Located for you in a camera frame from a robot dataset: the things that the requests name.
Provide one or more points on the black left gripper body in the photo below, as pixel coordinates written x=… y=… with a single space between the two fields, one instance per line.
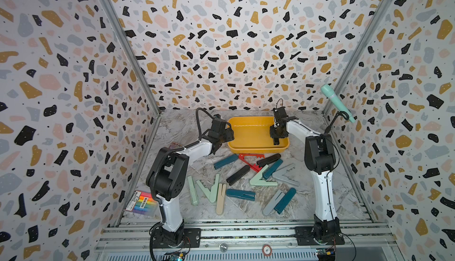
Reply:
x=230 y=136

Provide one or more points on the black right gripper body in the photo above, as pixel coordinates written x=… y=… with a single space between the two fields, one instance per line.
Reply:
x=276 y=132

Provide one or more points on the teal pruning pliers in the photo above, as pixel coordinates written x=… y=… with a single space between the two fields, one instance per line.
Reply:
x=272 y=168
x=241 y=194
x=228 y=160
x=284 y=202

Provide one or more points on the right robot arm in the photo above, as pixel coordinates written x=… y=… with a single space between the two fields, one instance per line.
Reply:
x=319 y=158

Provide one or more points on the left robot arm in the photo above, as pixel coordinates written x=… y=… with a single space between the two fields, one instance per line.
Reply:
x=168 y=174

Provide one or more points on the yellow plastic storage box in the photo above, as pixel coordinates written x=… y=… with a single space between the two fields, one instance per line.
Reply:
x=252 y=136

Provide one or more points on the grey open pruning pliers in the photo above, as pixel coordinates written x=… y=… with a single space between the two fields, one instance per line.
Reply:
x=281 y=175

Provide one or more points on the red pruning pliers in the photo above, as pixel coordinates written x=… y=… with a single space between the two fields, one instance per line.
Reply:
x=251 y=160

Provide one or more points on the colourful card box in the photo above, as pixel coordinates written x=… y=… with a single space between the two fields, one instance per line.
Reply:
x=175 y=145

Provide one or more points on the mint open pruning pliers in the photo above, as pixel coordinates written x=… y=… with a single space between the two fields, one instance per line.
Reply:
x=259 y=180

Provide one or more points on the beige pruning pliers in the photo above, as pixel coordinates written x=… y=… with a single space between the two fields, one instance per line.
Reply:
x=220 y=202

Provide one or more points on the mint V pruning pliers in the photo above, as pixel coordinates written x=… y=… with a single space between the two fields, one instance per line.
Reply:
x=212 y=193

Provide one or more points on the mint closed pruning pliers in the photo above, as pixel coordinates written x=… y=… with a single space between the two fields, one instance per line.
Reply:
x=193 y=192

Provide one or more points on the grey pruning pliers lower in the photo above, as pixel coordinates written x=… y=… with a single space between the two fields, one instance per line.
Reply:
x=269 y=208

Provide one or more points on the mint green microphone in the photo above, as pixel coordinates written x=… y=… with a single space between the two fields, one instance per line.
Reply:
x=333 y=97

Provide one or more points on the rainbow marker pack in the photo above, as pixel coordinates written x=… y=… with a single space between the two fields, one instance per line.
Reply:
x=142 y=203

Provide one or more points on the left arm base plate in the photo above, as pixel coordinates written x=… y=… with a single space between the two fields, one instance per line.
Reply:
x=182 y=238

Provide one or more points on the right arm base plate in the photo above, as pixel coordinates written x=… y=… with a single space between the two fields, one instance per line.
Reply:
x=320 y=235

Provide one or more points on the aluminium frame rail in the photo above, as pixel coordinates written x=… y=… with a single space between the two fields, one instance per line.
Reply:
x=269 y=240

